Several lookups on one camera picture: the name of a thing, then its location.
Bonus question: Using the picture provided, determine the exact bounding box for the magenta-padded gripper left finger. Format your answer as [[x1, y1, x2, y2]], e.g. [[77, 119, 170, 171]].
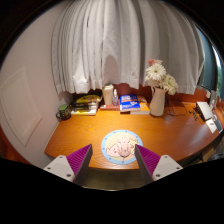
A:
[[43, 143, 94, 187]]

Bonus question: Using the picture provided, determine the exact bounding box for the dark red book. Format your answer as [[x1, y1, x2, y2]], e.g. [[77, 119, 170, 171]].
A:
[[98, 103, 121, 112]]

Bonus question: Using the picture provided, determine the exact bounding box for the cream lidded tumbler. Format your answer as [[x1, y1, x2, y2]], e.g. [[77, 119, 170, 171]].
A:
[[101, 83, 115, 106]]

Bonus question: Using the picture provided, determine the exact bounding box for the white notepad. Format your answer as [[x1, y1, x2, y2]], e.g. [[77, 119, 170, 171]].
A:
[[205, 118, 218, 134]]

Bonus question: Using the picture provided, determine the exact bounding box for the white pleated curtain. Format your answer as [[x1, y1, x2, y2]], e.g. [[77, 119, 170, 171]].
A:
[[50, 0, 206, 96]]

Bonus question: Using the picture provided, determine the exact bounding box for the blue cover book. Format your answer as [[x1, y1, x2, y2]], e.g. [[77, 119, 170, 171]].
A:
[[119, 94, 142, 113]]

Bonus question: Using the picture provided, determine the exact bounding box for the round cartoon mouse pad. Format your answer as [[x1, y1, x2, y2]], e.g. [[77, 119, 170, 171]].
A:
[[100, 129, 144, 165]]

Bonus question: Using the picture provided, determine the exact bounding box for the black cable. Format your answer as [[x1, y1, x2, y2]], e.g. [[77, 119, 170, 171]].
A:
[[164, 94, 198, 118]]

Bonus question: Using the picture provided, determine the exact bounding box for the white and yellow book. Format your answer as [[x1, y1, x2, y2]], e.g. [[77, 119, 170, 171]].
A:
[[70, 107, 98, 117]]

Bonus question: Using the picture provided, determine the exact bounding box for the white open laptop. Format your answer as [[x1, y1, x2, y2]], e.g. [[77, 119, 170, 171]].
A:
[[194, 100, 214, 122]]

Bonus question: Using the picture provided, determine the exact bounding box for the pink computer mouse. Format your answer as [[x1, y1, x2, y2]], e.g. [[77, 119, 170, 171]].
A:
[[114, 134, 133, 158]]

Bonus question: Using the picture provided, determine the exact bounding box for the black pen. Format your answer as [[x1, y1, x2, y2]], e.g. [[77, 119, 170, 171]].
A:
[[189, 109, 198, 122]]

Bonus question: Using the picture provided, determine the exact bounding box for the dark green mug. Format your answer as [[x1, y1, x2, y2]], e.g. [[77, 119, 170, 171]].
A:
[[55, 103, 72, 121]]

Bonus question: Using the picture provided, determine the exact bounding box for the dark teal curtain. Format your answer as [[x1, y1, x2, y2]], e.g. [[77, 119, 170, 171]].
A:
[[196, 28, 224, 101]]

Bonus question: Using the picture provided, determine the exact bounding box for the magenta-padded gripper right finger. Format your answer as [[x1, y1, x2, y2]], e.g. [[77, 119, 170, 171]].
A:
[[134, 143, 184, 185]]

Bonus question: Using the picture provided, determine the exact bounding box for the clear spray bottle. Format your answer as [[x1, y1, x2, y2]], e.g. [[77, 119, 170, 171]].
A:
[[111, 88, 120, 107]]

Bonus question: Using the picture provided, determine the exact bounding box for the white ceramic jug vase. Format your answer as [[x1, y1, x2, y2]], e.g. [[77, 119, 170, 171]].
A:
[[148, 86, 167, 117]]

